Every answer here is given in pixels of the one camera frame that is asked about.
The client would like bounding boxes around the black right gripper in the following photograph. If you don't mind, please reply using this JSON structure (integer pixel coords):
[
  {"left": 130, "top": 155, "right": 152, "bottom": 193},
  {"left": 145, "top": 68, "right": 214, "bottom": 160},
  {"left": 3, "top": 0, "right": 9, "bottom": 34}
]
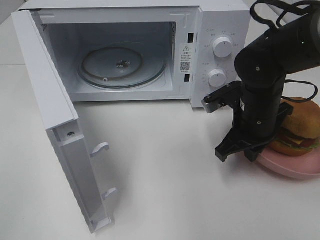
[{"left": 214, "top": 82, "right": 293, "bottom": 163}]

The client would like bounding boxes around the burger with sesame-free bun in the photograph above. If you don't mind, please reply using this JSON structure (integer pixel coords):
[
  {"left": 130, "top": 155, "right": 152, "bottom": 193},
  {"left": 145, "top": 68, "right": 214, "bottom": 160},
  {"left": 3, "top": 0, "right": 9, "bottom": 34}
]
[{"left": 268, "top": 97, "right": 320, "bottom": 157}]

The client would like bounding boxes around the pink round plate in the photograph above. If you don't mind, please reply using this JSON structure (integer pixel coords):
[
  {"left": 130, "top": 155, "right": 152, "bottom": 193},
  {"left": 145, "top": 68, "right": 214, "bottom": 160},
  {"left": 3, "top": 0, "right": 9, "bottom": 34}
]
[{"left": 256, "top": 147, "right": 320, "bottom": 180}]

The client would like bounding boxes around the white microwave door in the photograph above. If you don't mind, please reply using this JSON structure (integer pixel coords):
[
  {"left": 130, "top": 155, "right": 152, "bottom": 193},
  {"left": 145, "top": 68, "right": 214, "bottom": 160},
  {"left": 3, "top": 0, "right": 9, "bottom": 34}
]
[{"left": 11, "top": 10, "right": 117, "bottom": 233}]

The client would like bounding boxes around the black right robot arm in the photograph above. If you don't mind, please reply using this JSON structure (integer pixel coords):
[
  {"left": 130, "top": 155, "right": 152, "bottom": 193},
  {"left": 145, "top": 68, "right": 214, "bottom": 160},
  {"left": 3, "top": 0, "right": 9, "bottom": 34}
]
[{"left": 215, "top": 8, "right": 320, "bottom": 161}]

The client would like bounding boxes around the lower white microwave knob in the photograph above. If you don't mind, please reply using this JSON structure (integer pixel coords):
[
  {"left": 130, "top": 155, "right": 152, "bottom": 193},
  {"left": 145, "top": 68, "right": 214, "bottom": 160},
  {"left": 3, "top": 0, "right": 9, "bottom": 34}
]
[{"left": 208, "top": 69, "right": 227, "bottom": 88}]

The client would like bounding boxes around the white microwave knob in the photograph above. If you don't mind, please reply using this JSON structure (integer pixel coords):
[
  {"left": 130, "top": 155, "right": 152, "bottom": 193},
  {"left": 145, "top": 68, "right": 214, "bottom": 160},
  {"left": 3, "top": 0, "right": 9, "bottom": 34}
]
[
  {"left": 208, "top": 69, "right": 227, "bottom": 88},
  {"left": 212, "top": 36, "right": 233, "bottom": 58}
]

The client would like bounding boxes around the upper white microwave knob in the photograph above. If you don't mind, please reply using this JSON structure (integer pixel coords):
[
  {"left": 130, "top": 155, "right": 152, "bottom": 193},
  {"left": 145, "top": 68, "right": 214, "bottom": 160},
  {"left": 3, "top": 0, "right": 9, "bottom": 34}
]
[{"left": 212, "top": 36, "right": 233, "bottom": 58}]

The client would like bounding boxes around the white microwave oven body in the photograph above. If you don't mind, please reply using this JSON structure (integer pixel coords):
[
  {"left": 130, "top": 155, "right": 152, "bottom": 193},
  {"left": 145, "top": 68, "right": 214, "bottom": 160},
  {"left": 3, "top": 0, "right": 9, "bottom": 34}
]
[{"left": 18, "top": 0, "right": 252, "bottom": 110}]

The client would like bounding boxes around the glass microwave turntable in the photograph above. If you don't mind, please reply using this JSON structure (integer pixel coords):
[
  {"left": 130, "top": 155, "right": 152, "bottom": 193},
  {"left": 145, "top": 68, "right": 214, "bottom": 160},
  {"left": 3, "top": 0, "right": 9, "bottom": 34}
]
[{"left": 78, "top": 42, "right": 168, "bottom": 90}]

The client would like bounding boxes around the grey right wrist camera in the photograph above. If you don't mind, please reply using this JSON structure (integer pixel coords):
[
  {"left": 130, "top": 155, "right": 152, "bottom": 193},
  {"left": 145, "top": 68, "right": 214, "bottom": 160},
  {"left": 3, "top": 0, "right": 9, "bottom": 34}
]
[{"left": 201, "top": 81, "right": 242, "bottom": 114}]

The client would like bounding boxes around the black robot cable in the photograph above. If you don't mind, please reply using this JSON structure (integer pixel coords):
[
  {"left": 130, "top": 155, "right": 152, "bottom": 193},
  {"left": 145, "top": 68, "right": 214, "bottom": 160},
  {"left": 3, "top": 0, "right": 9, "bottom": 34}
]
[{"left": 249, "top": 0, "right": 318, "bottom": 30}]

